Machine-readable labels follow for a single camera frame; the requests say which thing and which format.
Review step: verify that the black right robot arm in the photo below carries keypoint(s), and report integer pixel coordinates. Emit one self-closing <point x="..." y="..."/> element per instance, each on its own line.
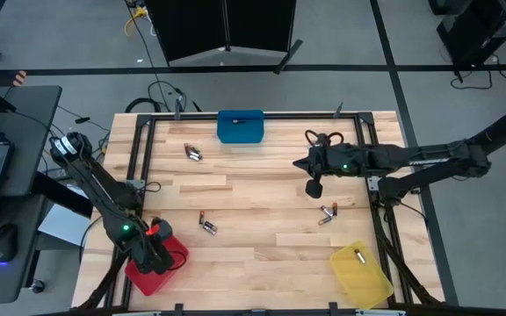
<point x="428" y="160"/>

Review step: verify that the white sheet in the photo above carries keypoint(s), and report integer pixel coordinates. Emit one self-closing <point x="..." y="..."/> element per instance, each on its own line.
<point x="62" y="224"/>

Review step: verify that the black desk leg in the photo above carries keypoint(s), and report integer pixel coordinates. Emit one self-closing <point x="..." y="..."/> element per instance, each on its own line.
<point x="59" y="195"/>

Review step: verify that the black caster wheel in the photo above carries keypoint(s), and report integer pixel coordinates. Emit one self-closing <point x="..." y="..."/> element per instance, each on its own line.
<point x="38" y="286"/>

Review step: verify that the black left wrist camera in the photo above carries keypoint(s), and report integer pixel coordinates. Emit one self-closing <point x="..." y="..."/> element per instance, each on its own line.
<point x="165" y="229"/>

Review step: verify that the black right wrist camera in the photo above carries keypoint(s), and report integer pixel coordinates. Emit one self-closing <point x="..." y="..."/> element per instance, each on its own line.
<point x="313" y="188"/>

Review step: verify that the copper-tipped dark battery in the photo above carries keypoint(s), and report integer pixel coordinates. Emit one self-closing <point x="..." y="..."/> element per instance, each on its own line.
<point x="187" y="148"/>

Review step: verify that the silver corner bracket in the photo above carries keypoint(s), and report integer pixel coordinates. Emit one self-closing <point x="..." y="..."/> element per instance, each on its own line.
<point x="372" y="183"/>
<point x="135" y="184"/>

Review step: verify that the copper coloured battery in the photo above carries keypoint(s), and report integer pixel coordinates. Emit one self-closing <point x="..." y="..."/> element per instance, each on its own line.
<point x="324" y="221"/>

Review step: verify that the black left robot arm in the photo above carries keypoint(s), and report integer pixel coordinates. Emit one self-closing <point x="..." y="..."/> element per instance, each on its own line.
<point x="99" y="188"/>

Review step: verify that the black equipment rack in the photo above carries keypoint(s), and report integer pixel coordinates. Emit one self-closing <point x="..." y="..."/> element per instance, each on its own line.
<point x="477" y="30"/>

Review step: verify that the red plastic bin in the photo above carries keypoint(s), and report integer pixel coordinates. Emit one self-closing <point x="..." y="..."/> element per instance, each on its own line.
<point x="152" y="285"/>

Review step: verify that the small black upright bracket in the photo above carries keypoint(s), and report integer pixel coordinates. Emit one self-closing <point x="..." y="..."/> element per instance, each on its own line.
<point x="338" y="109"/>
<point x="178" y="109"/>

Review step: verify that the dark grey desk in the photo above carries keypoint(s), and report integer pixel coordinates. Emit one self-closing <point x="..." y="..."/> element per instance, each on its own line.
<point x="38" y="131"/>

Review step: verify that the blue plastic bin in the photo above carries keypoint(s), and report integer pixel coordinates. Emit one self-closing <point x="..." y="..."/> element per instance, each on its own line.
<point x="248" y="131"/>

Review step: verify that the black folding partition screen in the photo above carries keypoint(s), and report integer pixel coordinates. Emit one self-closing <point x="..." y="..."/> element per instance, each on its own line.
<point x="191" y="26"/>

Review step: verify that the black metal table frame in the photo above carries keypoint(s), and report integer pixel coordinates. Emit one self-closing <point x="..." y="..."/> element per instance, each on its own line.
<point x="297" y="116"/>

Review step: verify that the orange black striped object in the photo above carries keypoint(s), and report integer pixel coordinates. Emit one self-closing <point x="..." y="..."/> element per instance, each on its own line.
<point x="19" y="78"/>

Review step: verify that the yellow translucent plastic bin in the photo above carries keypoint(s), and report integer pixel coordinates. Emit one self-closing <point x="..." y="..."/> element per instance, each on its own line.
<point x="367" y="285"/>

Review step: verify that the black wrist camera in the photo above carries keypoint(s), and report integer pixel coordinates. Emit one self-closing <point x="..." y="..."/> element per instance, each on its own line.
<point x="313" y="188"/>
<point x="165" y="229"/>

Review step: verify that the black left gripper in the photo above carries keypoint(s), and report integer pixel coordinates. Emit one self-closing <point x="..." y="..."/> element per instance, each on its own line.
<point x="152" y="256"/>

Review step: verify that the black computer mouse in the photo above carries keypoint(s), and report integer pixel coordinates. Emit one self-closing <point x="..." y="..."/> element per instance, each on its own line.
<point x="5" y="241"/>

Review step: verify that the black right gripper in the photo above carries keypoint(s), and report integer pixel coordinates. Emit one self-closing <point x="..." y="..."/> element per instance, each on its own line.
<point x="336" y="160"/>

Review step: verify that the grey power strip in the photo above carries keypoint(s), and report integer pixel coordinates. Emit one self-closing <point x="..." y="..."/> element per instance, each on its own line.
<point x="59" y="174"/>

